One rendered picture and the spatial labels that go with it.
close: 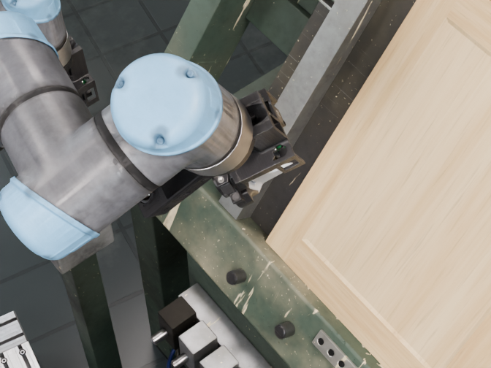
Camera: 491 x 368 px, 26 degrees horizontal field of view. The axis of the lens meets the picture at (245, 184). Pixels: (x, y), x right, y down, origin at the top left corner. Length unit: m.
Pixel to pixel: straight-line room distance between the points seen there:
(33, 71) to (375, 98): 0.89
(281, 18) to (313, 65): 0.16
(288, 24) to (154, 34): 1.52
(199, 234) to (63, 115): 1.07
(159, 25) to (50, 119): 2.53
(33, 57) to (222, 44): 1.05
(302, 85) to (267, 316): 0.40
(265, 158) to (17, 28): 0.25
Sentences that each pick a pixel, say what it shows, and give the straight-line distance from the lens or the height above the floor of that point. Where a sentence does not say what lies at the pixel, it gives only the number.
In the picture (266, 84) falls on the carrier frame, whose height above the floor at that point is 0.79.
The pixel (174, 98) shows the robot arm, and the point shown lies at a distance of 0.78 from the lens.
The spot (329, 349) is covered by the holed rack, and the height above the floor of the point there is 0.89.
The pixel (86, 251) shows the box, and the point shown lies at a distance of 1.98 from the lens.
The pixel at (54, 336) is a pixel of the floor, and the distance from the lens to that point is 2.79.
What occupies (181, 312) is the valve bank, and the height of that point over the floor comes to 0.76.
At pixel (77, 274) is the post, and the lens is 2.09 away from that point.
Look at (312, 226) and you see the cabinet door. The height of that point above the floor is 0.96.
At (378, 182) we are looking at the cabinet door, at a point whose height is 1.08.
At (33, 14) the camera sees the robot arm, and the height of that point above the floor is 1.38.
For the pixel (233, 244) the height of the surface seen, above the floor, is 0.88.
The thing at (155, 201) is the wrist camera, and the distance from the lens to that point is 1.00.
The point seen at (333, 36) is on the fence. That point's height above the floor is 1.21.
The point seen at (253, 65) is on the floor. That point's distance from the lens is 3.25.
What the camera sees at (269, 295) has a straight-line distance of 1.82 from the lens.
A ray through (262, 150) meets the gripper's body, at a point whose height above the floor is 1.68.
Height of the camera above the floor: 2.47
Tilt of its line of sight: 56 degrees down
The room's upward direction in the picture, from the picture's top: straight up
